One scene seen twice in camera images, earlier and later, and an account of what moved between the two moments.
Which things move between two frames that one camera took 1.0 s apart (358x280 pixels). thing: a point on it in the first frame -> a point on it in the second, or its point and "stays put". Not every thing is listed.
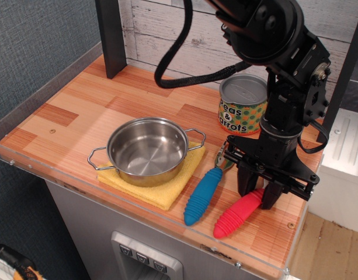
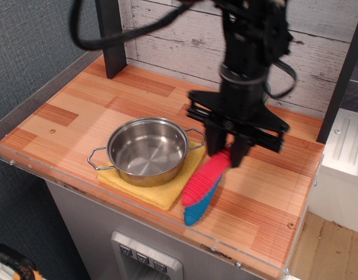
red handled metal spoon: [237, 214] -> [205, 177]
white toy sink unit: [339, 193] stays put
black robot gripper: [273, 156] -> [244, 108]
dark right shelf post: [337, 94] stays put
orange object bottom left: [27, 273] stays put
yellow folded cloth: [162, 196] stays put
